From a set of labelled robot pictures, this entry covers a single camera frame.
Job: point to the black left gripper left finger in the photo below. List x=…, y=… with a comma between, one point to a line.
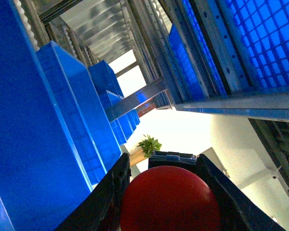
x=100, y=211

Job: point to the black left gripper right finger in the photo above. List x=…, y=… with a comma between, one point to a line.
x=238, y=212

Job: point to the red mushroom push button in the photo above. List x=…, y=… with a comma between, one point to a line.
x=170, y=196

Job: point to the blue left plastic bin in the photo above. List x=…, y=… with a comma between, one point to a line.
x=42, y=179

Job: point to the green potted plant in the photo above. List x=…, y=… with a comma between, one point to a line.
x=149, y=145

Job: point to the blue stacked crate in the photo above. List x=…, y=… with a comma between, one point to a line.
x=82, y=110

